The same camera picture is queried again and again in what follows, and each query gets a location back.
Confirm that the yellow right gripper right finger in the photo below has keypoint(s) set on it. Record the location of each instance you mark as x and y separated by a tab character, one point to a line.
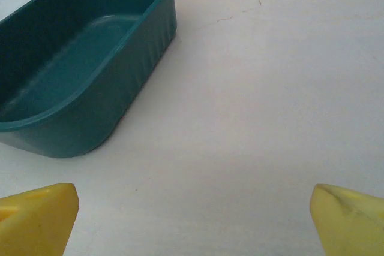
354	226

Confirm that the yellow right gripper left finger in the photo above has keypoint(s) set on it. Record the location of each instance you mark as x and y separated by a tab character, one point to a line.
36	223

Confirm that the teal plastic bin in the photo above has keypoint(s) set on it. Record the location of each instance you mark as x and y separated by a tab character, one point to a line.
90	58

